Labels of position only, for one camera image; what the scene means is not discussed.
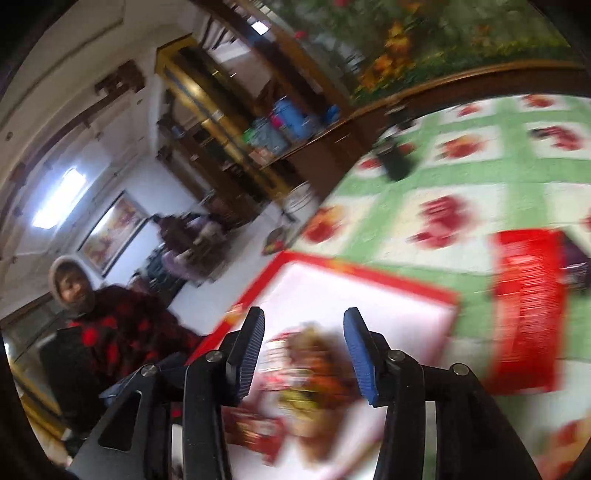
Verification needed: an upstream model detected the brown black sesame packet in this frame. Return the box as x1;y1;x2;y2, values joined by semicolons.
277;324;360;465

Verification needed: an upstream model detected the red rimmed white tray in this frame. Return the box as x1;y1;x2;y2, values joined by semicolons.
193;252;460;479

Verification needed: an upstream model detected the small black box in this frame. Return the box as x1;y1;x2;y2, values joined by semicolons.
373;138;412;182

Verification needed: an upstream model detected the framed wall picture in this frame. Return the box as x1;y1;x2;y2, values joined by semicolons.
77;191;148;278

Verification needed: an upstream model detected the person in red black jacket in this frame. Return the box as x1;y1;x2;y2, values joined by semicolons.
39;256;204;438

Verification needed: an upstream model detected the blue bag on shelf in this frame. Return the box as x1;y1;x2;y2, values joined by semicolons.
273;97;318;141

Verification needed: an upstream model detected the wooden shelf cabinet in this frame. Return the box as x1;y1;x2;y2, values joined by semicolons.
155;36;352;222

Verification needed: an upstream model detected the red patterned snack packet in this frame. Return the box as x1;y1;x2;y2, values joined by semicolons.
221;407;287;465

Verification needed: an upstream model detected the flower painting wooden frame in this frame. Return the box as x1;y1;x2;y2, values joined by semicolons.
221;0;583;110

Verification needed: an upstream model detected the red snack box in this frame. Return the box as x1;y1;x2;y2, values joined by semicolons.
486;229;566;396

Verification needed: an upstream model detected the green fruit-print tablecloth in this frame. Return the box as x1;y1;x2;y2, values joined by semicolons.
262;94;591;480

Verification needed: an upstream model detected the red white snack packet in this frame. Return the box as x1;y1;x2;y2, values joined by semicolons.
256;331;311;392

